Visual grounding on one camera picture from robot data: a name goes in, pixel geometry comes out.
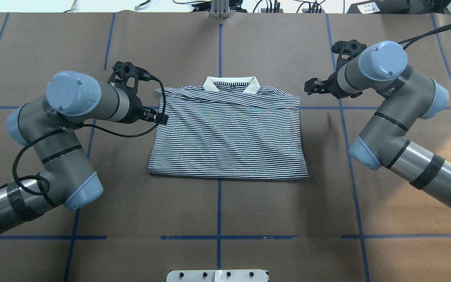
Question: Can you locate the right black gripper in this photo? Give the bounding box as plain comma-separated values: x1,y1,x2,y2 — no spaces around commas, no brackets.
305,76,341,98

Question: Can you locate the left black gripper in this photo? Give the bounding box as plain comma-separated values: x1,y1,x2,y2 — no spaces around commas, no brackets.
130,98,168,125

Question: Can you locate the striped polo shirt white collar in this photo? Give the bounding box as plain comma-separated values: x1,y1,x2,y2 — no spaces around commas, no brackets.
147,76,308,180

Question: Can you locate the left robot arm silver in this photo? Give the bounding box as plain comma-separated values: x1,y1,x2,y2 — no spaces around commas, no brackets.
0,65,168,234

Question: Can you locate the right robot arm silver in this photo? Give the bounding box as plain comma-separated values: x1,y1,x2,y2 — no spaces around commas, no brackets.
304,40,451,208

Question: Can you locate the black box with white label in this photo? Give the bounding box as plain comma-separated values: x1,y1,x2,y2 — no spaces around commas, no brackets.
346,0,410,14

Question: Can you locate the brown paper table cover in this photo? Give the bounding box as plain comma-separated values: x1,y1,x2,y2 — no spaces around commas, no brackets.
0,11,451,282

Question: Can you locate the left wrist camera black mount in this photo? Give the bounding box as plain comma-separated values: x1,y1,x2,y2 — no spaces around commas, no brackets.
107,61,153,98

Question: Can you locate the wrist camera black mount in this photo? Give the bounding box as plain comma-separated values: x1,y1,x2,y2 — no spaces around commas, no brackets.
331,40,368,70
107,61,153,98

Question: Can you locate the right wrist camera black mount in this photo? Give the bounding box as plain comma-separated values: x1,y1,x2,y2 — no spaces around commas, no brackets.
331,40,368,70

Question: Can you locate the aluminium frame post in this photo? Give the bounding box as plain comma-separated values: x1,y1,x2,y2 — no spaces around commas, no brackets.
210,0,230,18

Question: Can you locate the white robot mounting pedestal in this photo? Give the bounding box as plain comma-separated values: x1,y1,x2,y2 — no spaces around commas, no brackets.
166,269,270,282

